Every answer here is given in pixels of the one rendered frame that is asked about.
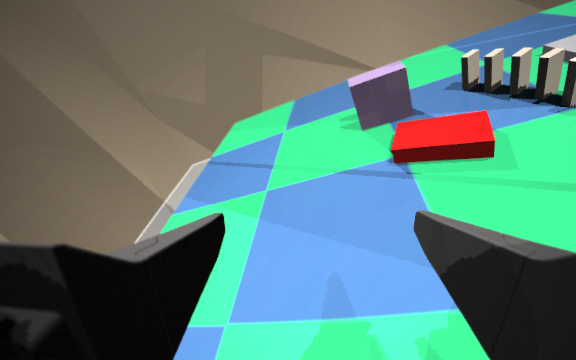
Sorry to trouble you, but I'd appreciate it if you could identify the red rectangular block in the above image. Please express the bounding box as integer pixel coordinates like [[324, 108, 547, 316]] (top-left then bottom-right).
[[391, 110, 495, 163]]

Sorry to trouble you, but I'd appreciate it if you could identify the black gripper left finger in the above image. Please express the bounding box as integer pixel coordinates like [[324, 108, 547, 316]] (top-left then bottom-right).
[[0, 213, 226, 360]]

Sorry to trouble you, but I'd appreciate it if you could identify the purple rectangular block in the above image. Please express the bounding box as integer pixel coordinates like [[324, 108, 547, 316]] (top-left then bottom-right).
[[348, 61, 414, 131]]

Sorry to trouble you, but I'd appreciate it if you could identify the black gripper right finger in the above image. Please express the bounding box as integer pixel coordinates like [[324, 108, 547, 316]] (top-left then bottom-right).
[[414, 210, 576, 360]]

